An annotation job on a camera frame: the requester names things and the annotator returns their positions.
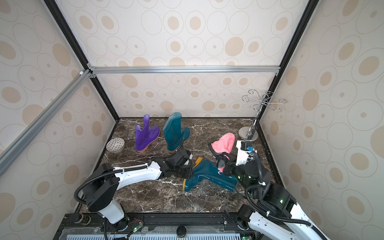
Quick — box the teal rubber boot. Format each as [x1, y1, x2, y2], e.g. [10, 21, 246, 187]
[183, 157, 237, 192]
[163, 112, 191, 152]

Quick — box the horizontal aluminium bar back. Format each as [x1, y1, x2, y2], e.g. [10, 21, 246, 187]
[91, 66, 280, 74]

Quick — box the patterned white bowl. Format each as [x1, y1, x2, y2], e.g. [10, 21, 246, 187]
[106, 138, 125, 154]

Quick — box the purple rubber boot yellow sole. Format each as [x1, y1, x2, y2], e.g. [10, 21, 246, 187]
[135, 114, 160, 153]

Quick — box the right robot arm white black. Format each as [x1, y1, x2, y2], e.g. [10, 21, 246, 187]
[221, 151, 327, 240]

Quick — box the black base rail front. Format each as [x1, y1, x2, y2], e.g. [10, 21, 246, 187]
[52, 212, 313, 240]

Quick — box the chrome hook stand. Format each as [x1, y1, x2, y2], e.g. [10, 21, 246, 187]
[239, 89, 288, 142]

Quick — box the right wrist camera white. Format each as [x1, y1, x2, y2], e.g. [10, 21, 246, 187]
[236, 141, 254, 166]

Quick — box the pink cloth black trim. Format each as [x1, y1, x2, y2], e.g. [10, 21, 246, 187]
[208, 133, 235, 172]

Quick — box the diagonal aluminium bar left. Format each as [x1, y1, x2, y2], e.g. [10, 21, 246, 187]
[1, 69, 91, 175]

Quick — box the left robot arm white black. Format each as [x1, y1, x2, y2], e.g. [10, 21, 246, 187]
[74, 148, 193, 225]

